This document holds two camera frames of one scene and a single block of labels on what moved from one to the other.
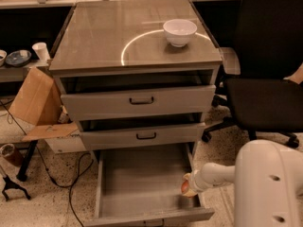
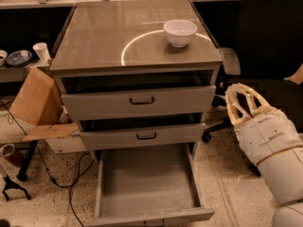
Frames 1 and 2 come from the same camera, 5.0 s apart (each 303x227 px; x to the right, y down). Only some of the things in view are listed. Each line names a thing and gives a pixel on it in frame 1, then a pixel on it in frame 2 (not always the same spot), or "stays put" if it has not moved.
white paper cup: x=42 y=51 stays put
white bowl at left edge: x=3 y=58 stays put
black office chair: x=269 y=49 stays put
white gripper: x=196 y=181 → x=269 y=137
